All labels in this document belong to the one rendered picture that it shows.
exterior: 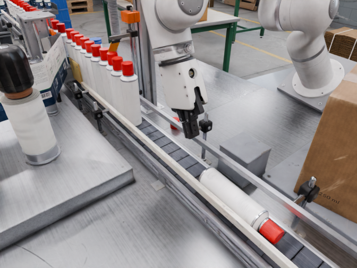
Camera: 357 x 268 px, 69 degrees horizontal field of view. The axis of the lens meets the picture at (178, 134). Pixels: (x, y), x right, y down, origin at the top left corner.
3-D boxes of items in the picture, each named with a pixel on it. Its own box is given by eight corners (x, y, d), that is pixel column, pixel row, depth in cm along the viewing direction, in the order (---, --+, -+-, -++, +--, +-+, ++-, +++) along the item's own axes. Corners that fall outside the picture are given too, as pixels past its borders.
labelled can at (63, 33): (64, 69, 123) (52, 23, 111) (75, 66, 126) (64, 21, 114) (68, 73, 120) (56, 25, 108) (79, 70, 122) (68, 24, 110)
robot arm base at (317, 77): (283, 90, 114) (269, 64, 101) (309, 55, 114) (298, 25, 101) (326, 104, 100) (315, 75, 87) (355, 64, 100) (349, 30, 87)
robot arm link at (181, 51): (202, 38, 52) (205, 53, 53) (176, 44, 59) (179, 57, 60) (168, 45, 47) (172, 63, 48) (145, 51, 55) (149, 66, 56)
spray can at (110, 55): (111, 108, 93) (101, 51, 81) (125, 105, 95) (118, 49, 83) (115, 115, 89) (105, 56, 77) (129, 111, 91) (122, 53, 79)
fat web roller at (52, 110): (44, 112, 91) (26, 59, 80) (57, 108, 93) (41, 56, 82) (48, 117, 88) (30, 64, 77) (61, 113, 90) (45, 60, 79)
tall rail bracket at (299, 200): (271, 239, 57) (290, 186, 47) (290, 221, 61) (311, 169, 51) (283, 249, 55) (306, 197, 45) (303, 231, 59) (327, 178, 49)
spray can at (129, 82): (122, 123, 85) (113, 62, 73) (135, 117, 88) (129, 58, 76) (132, 129, 82) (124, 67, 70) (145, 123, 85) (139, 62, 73)
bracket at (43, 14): (16, 15, 100) (15, 12, 100) (45, 11, 106) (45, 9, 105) (24, 22, 92) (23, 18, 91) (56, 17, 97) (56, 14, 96)
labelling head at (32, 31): (35, 77, 115) (14, 14, 100) (65, 70, 121) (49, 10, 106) (44, 88, 106) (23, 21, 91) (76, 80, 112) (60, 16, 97)
